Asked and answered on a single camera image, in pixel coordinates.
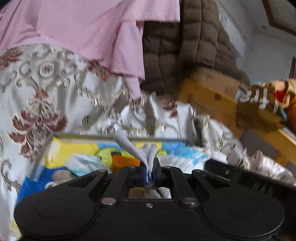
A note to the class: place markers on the white air conditioner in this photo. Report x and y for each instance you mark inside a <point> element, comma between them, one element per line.
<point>231,27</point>

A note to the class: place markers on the light grey sock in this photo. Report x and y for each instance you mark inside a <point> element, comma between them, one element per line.
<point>129,143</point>

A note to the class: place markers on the wooden bed frame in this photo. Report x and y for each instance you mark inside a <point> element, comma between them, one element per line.
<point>203,99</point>

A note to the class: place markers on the brown quilted jacket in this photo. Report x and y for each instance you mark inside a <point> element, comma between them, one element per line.
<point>192,41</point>

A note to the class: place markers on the pink bed sheet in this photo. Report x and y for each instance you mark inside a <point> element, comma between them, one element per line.
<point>81,27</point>

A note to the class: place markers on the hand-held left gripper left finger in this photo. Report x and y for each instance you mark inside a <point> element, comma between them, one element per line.
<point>143,173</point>

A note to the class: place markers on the cartoon printed metal box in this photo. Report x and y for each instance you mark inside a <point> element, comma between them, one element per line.
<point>69,148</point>

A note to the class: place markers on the brown grey sock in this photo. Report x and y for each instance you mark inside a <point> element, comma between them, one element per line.
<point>61,176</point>

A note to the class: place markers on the wooden window frame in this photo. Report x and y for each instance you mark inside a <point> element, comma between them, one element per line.
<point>277,14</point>

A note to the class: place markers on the floral satin blanket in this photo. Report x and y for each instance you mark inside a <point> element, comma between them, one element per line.
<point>46,92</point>

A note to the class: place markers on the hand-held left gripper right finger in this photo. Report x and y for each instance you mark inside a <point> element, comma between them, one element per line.
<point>155,173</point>

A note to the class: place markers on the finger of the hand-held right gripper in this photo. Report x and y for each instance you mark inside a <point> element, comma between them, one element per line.
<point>219,168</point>

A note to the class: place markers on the cardboard box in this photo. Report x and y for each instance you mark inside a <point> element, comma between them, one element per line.
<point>215,81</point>

